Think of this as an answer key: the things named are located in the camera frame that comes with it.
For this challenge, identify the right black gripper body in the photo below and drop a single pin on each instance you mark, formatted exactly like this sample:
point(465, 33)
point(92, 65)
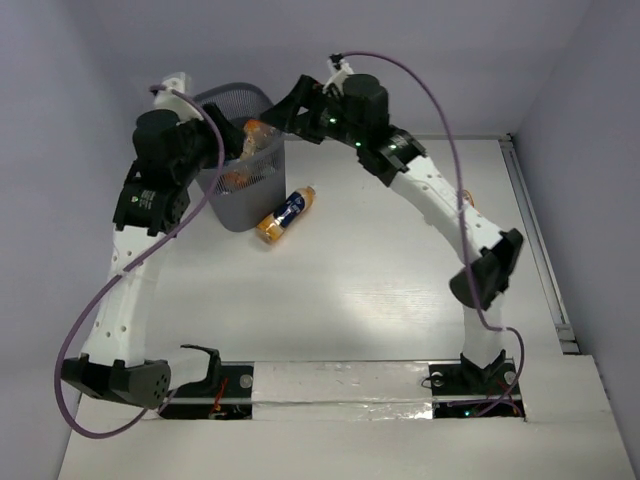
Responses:
point(329, 118)

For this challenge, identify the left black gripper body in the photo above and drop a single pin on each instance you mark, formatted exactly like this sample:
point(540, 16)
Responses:
point(214, 134)

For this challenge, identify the orange bottle white cap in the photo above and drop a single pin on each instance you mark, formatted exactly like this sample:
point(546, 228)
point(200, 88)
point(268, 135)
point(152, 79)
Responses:
point(258, 137)

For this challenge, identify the orange bottle blue white label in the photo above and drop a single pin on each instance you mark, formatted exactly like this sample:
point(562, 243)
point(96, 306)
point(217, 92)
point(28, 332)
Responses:
point(275, 224)

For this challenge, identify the small orange juice bottle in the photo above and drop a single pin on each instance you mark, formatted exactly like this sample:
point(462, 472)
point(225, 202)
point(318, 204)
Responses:
point(468, 198)

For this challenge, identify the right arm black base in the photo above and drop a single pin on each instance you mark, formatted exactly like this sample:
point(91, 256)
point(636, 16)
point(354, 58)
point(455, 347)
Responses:
point(454, 397)

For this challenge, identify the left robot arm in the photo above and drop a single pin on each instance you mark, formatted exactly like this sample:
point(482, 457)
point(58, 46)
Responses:
point(170, 153)

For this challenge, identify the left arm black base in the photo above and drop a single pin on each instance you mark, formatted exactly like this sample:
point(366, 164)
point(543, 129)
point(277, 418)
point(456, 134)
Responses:
point(224, 394)

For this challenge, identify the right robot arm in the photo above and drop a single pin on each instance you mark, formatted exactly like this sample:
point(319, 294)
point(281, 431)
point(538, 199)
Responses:
point(355, 112)

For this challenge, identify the grey mesh waste bin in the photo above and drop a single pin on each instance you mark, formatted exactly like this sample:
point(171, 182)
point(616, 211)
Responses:
point(243, 209)

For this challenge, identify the silver foil tape strip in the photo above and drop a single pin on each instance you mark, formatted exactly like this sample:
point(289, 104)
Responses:
point(340, 391)

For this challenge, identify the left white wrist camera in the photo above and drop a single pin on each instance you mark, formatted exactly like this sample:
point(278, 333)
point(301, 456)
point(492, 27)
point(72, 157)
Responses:
point(166, 99)

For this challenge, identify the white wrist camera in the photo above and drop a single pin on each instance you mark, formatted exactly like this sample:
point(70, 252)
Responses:
point(166, 99)
point(340, 71)

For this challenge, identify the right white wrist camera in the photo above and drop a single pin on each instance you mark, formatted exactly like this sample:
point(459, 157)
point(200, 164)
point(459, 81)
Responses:
point(340, 71)

